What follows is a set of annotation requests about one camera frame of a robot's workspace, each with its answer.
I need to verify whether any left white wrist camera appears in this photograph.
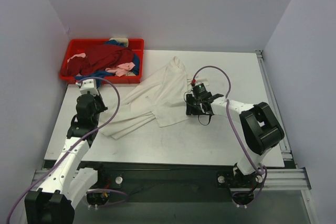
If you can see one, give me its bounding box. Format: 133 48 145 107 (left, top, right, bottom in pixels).
76 79 100 97

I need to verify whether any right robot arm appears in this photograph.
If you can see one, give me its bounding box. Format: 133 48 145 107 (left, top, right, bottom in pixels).
185 83 285 186

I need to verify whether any aluminium side rail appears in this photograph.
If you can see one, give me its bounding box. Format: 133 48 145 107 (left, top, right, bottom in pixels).
255 50 293 161

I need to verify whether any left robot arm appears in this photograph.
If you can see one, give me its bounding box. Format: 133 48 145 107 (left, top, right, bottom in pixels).
24 91 107 223

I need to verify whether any beige garment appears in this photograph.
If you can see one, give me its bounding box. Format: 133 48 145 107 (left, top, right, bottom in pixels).
109 37 129 47

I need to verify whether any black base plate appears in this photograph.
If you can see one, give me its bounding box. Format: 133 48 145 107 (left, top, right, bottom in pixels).
43 159 266 204

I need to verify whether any white t shirt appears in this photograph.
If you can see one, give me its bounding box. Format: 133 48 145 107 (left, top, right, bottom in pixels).
101 56 211 140

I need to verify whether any red plastic bin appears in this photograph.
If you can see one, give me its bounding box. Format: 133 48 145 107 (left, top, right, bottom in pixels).
58 38 145 85

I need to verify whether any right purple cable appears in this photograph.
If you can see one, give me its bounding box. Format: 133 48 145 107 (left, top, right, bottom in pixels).
193 65 268 204

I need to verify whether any dark red garment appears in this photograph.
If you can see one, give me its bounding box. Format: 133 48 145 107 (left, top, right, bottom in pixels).
60 44 134 74

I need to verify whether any aluminium front rail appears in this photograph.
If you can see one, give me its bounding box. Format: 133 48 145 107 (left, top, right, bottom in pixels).
28 167 312 192

